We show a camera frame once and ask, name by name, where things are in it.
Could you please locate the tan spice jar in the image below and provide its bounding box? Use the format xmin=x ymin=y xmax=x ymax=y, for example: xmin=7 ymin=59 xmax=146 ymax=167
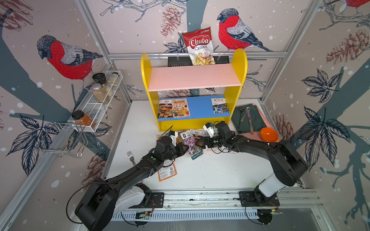
xmin=91 ymin=83 xmax=109 ymax=105

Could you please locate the silver spoon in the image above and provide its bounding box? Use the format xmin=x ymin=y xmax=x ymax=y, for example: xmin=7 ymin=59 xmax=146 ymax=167
xmin=240 ymin=107 xmax=250 ymax=122

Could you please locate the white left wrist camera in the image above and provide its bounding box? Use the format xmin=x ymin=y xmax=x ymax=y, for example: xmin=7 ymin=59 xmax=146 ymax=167
xmin=167 ymin=131 xmax=178 ymax=146

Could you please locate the orange spice jar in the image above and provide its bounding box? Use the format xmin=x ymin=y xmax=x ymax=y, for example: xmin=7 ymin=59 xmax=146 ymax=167
xmin=71 ymin=110 xmax=93 ymax=126

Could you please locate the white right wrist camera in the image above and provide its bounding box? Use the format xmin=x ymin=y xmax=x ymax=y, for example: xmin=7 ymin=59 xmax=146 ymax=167
xmin=203 ymin=122 xmax=215 ymax=138

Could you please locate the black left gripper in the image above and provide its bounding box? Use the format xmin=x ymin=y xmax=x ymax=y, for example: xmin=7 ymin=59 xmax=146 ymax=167
xmin=162 ymin=142 xmax=190 ymax=162

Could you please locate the dark green cloth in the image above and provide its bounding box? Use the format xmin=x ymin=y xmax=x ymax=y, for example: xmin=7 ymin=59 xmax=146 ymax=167
xmin=232 ymin=104 xmax=267 ymax=134

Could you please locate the black spoon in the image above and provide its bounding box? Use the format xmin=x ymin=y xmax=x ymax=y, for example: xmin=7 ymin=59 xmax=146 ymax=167
xmin=238 ymin=108 xmax=244 ymax=129

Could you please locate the pink handled fork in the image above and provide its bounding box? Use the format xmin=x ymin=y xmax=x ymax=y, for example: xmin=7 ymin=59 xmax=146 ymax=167
xmin=127 ymin=151 xmax=136 ymax=166

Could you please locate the red Chuba chips bag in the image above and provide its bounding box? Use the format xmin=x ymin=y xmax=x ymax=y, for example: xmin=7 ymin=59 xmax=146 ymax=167
xmin=182 ymin=27 xmax=215 ymax=65

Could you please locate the chrome wire holder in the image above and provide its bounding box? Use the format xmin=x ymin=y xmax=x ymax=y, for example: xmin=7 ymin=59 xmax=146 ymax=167
xmin=32 ymin=121 xmax=89 ymax=158

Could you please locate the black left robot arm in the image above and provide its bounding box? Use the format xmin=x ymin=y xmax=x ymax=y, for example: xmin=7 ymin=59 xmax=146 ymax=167
xmin=75 ymin=136 xmax=189 ymax=231

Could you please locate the pink tray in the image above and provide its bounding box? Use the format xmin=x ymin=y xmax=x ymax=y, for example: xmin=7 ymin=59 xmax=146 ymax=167
xmin=231 ymin=104 xmax=281 ymax=142

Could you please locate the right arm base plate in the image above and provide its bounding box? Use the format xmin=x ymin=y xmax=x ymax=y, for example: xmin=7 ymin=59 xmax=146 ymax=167
xmin=239 ymin=191 xmax=280 ymax=207

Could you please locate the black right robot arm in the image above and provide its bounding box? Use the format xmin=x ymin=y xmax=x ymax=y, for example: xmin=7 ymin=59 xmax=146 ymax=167
xmin=198 ymin=121 xmax=308 ymax=204

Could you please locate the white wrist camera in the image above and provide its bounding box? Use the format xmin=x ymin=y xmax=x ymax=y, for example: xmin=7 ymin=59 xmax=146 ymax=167
xmin=167 ymin=131 xmax=178 ymax=146
xmin=203 ymin=122 xmax=215 ymax=138

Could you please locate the orange bordered seed bag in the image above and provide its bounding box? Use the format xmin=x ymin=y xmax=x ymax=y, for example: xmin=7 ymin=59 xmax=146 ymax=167
xmin=158 ymin=161 xmax=177 ymax=182

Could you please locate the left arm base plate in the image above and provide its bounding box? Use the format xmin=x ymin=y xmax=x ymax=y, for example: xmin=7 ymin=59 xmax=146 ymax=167
xmin=138 ymin=192 xmax=164 ymax=208

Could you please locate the yellow two-tier shelf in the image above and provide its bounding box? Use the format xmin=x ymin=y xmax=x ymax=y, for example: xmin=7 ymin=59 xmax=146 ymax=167
xmin=141 ymin=49 xmax=248 ymax=131

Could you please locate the blue flower seed bag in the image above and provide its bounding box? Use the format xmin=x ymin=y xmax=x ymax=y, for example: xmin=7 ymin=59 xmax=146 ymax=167
xmin=211 ymin=98 xmax=229 ymax=114

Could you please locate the orange bowl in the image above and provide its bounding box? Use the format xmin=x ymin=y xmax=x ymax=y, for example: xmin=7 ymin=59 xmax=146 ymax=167
xmin=260 ymin=127 xmax=279 ymax=142

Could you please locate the white wire spice rack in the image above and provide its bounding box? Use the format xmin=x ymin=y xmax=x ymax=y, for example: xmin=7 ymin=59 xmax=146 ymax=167
xmin=66 ymin=71 xmax=122 ymax=137

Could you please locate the black lid spice jar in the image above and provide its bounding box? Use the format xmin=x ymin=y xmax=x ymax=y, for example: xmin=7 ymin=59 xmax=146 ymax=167
xmin=92 ymin=73 xmax=110 ymax=92

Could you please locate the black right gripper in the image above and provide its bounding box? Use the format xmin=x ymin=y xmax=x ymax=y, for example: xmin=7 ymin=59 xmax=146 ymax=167
xmin=194 ymin=137 xmax=225 ymax=151

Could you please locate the pale spice jar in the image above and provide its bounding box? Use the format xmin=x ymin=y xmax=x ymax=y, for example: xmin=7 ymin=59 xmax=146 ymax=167
xmin=108 ymin=72 xmax=119 ymax=87

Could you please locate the black orange marigold seed bag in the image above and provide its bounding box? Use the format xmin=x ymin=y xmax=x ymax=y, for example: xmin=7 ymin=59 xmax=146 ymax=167
xmin=190 ymin=129 xmax=209 ymax=141

